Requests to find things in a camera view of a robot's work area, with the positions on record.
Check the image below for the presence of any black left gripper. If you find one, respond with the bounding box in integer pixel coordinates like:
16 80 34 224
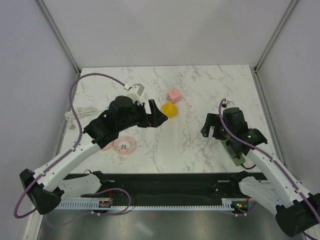
118 100 168 132

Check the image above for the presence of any yellow cube plug adapter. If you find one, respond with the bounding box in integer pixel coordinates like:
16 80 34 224
161 102 178 119

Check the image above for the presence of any pink cube plug adapter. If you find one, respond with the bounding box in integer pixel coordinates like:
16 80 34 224
167 88 182 104

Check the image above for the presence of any green power strip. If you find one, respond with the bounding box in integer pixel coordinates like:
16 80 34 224
211 125 246 167

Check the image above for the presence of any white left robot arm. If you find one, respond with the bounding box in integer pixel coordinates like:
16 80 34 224
19 95 168 215

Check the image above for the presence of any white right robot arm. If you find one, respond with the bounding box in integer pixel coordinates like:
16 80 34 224
200 105 320 237

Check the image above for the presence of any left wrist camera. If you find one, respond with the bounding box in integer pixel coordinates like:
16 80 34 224
123 83 145 105

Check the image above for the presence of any pink coiled cable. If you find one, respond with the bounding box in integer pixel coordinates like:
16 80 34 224
103 135 138 156

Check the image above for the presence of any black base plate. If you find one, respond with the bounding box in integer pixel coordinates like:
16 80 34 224
62 171 258 201

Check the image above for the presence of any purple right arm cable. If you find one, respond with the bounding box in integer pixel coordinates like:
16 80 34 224
218 98 320 240

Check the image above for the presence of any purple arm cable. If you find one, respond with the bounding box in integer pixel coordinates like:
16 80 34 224
218 98 320 240
13 73 126 220

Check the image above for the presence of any white cable duct rail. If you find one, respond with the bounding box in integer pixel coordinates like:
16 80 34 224
56 195 248 211

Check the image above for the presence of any white power strip cable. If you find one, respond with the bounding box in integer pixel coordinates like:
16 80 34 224
64 106 100 131

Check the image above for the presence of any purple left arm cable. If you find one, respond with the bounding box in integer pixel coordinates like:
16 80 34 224
13 73 126 220

